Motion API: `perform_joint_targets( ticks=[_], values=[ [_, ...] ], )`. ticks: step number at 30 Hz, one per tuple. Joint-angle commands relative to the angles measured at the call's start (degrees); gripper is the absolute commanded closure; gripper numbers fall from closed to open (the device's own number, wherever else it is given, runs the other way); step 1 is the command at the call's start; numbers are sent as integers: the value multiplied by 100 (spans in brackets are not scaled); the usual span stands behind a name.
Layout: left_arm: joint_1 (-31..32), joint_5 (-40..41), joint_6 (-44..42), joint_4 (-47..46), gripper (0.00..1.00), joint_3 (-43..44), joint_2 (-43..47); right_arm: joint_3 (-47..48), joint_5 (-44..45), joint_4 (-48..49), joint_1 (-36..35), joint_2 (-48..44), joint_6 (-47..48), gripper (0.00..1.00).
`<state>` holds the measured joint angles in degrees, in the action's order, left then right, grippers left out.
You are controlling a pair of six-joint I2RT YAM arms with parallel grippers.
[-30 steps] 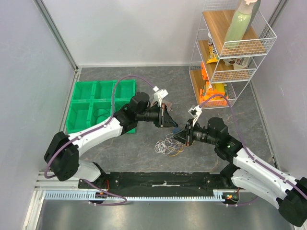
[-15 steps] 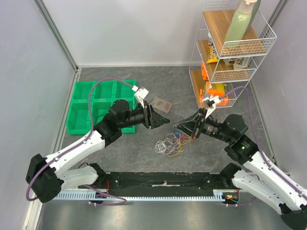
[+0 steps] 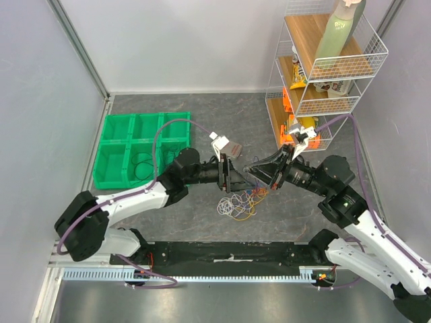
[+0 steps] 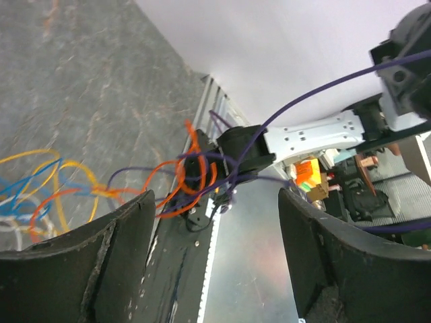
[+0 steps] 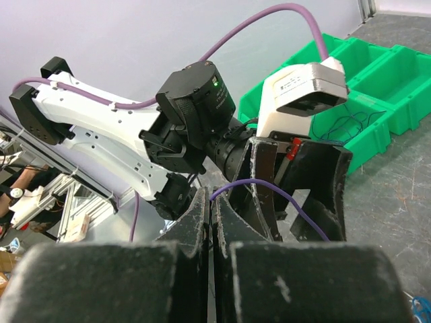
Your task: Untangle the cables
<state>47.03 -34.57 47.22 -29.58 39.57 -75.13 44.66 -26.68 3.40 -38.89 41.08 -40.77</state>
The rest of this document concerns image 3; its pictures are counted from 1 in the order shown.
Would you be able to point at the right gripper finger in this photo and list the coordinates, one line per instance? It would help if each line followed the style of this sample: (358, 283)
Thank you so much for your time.
(273, 163)
(265, 175)

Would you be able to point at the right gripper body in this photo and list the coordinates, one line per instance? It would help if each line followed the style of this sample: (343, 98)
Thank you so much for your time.
(281, 167)

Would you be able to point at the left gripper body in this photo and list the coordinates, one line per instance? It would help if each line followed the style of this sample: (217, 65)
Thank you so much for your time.
(223, 173)

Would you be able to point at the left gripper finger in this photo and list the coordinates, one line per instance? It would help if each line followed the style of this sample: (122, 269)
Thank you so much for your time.
(242, 187)
(235, 176)

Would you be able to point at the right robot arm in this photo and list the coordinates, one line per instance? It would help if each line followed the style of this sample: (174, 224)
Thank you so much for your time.
(394, 268)

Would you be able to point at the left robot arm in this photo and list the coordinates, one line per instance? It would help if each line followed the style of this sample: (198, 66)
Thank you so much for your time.
(86, 226)

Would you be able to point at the small grey red box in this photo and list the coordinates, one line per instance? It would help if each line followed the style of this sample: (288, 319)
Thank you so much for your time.
(234, 150)

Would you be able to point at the orange snack box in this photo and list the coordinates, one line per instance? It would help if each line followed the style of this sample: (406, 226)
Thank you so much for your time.
(286, 138)

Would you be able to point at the yellow snack pack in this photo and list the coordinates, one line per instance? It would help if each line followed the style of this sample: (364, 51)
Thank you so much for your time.
(306, 122)

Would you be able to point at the yellow snack bag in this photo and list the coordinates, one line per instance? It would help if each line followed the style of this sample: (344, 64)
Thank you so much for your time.
(298, 77)

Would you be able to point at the white snack package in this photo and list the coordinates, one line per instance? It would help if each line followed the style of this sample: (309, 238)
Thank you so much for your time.
(334, 89)

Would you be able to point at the green compartment tray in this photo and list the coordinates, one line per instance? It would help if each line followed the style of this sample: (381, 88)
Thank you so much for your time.
(124, 156)

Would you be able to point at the green spray bottle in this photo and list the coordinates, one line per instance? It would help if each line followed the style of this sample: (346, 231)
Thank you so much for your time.
(338, 32)

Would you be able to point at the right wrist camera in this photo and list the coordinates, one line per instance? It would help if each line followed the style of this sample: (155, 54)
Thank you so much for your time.
(301, 137)

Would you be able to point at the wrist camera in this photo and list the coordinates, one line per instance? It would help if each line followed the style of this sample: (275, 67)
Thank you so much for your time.
(301, 137)
(219, 145)

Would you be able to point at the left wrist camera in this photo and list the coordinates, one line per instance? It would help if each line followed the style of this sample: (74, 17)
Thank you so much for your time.
(219, 145)

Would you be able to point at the white wire shelf rack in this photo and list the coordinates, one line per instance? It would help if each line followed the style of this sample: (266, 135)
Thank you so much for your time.
(304, 88)

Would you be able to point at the grey slotted cable duct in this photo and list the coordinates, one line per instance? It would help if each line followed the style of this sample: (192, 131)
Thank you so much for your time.
(132, 275)

